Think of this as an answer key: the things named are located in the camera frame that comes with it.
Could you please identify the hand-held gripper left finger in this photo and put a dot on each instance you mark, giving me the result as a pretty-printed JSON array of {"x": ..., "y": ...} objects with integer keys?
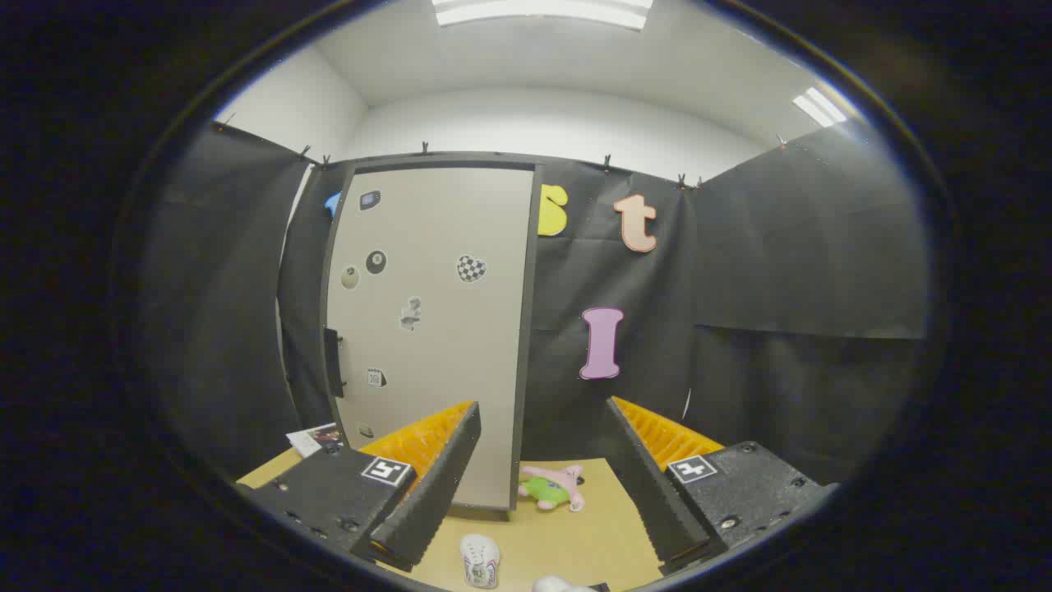
[{"x": 436, "y": 485}]

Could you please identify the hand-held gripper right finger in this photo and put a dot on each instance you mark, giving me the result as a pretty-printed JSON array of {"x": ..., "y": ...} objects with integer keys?
[{"x": 649, "y": 485}]

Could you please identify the grey shoe cabinet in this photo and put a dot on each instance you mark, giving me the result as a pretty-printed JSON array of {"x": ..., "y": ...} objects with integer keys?
[{"x": 531, "y": 329}]

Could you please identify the pink and green plush toy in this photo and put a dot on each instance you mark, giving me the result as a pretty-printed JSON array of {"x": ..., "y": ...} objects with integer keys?
[{"x": 549, "y": 491}]

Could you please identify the white picture book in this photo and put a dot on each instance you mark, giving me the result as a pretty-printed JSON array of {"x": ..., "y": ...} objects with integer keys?
[{"x": 312, "y": 440}]

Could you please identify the black backdrop cloth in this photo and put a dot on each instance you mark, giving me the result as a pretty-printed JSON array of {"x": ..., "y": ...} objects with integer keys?
[{"x": 781, "y": 247}]

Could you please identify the small ceiling light panel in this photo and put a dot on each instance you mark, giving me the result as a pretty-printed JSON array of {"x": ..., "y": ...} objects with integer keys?
[{"x": 819, "y": 107}]

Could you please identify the long ceiling light panel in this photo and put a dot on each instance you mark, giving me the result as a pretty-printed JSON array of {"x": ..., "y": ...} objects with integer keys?
[{"x": 542, "y": 10}]

